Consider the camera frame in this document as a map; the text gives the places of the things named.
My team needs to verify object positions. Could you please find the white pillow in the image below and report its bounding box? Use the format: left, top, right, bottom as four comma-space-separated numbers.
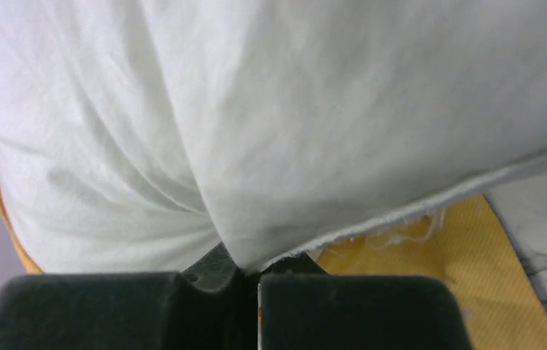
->
0, 1, 547, 273

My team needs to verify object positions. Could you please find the blue yellow Mickey pillowcase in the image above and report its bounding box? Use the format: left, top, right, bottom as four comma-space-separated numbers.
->
12, 196, 547, 349

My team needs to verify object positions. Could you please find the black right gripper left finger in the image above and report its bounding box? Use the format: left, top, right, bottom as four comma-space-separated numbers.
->
0, 245, 258, 349

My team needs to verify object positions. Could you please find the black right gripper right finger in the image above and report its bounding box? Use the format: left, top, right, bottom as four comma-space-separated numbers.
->
259, 256, 472, 349

